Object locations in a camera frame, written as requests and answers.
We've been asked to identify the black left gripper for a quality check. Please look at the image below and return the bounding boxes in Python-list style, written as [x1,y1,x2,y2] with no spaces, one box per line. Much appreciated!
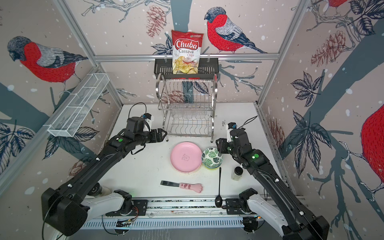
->
[135,127,168,146]

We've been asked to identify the green leaf pattern bowl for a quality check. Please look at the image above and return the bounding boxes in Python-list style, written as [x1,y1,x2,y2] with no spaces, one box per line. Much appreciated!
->
[202,148,223,168]

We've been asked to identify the pink plate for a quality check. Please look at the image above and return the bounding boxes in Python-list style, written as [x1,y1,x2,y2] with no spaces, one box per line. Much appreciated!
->
[170,142,202,173]

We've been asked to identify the lime green bowl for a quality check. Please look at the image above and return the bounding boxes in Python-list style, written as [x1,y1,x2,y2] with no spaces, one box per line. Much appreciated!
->
[205,166,220,171]

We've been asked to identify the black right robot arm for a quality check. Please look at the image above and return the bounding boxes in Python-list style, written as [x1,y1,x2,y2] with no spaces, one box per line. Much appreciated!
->
[216,128,330,240]

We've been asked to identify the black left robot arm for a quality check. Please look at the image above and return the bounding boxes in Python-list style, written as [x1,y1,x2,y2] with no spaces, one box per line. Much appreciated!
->
[41,117,168,237]

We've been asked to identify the silver two-tier dish rack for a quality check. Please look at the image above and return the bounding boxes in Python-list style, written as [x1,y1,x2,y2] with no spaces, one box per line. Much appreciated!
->
[155,74,218,142]

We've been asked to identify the small black lid jar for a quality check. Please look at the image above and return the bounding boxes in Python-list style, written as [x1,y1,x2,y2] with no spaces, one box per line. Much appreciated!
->
[231,167,244,181]

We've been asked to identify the pink cat paw spatula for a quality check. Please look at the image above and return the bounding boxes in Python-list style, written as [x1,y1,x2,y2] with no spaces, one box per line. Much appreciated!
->
[161,181,203,194]

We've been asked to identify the black spoon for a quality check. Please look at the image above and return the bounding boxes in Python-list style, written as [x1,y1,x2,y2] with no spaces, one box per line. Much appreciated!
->
[215,167,223,208]

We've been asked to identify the black lid jar left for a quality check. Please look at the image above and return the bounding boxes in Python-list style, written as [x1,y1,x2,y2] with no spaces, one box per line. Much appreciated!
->
[88,183,112,198]

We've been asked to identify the red cassava chips bag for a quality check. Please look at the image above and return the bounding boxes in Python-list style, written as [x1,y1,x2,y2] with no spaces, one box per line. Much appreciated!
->
[172,30,204,74]

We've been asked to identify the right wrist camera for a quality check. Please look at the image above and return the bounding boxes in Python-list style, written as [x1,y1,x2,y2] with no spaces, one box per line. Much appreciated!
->
[227,122,237,143]

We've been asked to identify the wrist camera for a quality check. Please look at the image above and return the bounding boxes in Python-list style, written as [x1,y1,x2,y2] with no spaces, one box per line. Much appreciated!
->
[142,113,154,132]
[227,122,237,143]

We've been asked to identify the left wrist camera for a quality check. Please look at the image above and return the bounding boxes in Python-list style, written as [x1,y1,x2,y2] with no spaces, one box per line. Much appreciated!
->
[142,113,154,132]

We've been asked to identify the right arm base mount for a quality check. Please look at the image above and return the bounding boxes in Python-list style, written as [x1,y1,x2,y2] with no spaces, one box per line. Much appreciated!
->
[221,199,267,215]

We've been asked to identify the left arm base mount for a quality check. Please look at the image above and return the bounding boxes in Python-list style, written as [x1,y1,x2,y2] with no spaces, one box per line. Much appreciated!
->
[106,199,148,217]

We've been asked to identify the black wall basket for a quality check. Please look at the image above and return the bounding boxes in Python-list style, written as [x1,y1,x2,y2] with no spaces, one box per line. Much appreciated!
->
[154,58,219,80]

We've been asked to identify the white wire mesh shelf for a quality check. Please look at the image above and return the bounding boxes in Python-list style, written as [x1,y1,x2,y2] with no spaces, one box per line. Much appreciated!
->
[48,73,110,137]

